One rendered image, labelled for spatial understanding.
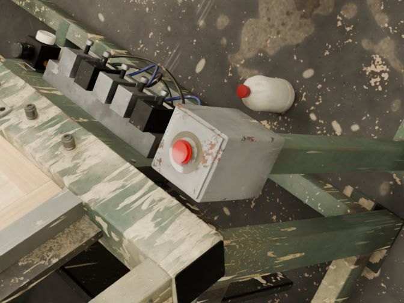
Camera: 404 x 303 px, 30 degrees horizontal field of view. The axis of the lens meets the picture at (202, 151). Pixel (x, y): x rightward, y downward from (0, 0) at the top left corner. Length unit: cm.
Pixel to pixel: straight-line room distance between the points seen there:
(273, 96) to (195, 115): 90
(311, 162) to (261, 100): 61
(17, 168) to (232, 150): 51
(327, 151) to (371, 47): 63
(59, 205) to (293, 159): 44
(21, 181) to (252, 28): 103
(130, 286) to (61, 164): 32
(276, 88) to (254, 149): 88
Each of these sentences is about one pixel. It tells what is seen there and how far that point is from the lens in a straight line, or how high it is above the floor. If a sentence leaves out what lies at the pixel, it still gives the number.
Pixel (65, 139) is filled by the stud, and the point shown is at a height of 88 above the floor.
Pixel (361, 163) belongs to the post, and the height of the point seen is 36.
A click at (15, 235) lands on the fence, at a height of 101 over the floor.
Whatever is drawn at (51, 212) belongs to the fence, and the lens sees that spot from 140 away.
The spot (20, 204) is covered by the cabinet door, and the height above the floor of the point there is 95.
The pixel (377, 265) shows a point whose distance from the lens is 206.
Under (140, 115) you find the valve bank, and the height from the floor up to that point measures 76.
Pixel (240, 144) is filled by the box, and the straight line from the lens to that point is 119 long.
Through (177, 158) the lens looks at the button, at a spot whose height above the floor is 95.
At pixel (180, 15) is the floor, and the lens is 246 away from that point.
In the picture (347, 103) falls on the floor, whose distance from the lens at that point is 209.
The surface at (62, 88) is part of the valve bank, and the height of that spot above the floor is 74.
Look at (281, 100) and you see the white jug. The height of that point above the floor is 7.
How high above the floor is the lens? 185
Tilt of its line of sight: 52 degrees down
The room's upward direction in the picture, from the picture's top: 89 degrees counter-clockwise
